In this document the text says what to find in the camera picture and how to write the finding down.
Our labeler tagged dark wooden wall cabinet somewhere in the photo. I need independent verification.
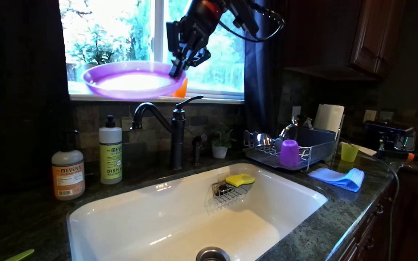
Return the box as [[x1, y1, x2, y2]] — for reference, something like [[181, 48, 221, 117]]
[[283, 0, 410, 82]]

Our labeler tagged black kitchen tap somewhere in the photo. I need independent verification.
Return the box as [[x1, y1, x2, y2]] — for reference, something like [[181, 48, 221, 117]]
[[130, 95, 204, 171]]

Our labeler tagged black cable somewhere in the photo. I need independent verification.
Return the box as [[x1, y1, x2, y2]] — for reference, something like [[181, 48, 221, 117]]
[[340, 137, 401, 261]]

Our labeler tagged soap pump bottle orange label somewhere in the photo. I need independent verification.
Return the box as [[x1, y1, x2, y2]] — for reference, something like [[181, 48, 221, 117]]
[[51, 130, 86, 201]]

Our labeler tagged orange plastic cup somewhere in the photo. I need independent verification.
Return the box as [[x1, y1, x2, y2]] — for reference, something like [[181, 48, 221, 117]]
[[172, 78, 189, 99]]

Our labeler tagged white sink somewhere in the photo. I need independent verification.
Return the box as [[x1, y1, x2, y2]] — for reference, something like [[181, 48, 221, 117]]
[[66, 162, 329, 261]]

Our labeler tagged black side sprayer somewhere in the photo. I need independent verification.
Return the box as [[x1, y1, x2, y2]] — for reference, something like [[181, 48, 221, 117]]
[[192, 133, 208, 166]]

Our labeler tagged green plastic cup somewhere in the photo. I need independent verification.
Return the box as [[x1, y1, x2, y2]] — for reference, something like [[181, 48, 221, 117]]
[[340, 142, 360, 163]]

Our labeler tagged blue folded mat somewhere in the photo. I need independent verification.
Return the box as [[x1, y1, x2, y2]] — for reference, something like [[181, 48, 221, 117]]
[[307, 167, 365, 193]]

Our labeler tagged metal sink drain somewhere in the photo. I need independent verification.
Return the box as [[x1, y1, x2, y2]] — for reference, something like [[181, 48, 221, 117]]
[[196, 246, 231, 261]]

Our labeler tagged white paper towel roll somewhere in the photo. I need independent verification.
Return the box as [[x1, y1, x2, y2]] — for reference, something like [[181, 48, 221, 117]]
[[313, 104, 345, 135]]

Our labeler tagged wire sponge caddy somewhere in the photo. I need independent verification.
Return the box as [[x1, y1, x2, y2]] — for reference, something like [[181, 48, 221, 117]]
[[211, 179, 250, 204]]

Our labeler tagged dish soap bottle green label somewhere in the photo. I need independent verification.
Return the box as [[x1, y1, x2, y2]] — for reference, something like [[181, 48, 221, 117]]
[[98, 115, 123, 185]]

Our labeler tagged purple plastic cup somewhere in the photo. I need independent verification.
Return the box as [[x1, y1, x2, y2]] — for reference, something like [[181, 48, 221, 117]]
[[279, 139, 301, 167]]

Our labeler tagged wall cabinet door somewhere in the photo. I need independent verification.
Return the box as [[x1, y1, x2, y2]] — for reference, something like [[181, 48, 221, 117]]
[[349, 0, 406, 77]]

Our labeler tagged camera on mount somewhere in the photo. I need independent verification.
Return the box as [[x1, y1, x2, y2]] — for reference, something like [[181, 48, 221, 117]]
[[362, 120, 417, 159]]

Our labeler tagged dark blue curtain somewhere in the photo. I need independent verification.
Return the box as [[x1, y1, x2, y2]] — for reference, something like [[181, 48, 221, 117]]
[[244, 0, 286, 135]]

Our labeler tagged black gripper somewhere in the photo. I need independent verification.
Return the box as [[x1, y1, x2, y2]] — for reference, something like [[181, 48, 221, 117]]
[[166, 0, 228, 79]]

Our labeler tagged yellow sponge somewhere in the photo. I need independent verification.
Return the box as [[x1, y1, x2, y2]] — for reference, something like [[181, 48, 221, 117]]
[[225, 173, 256, 188]]

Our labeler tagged purple translucent plate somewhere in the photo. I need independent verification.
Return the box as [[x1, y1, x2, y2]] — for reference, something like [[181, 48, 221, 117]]
[[82, 61, 187, 101]]

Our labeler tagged window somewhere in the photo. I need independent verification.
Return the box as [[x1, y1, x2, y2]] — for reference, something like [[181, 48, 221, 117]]
[[59, 0, 246, 104]]

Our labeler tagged grey dish drying rack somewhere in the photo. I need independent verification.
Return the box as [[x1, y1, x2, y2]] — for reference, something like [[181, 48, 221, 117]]
[[243, 125, 337, 172]]

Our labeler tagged small plant in white pot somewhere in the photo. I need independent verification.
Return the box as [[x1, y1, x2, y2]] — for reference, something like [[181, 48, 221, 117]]
[[208, 126, 237, 160]]

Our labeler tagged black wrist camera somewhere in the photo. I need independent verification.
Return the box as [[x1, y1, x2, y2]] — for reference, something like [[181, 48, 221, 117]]
[[230, 0, 261, 38]]

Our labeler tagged green plastic utensil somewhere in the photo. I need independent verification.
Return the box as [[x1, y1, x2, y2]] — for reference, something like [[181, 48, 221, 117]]
[[4, 248, 36, 261]]

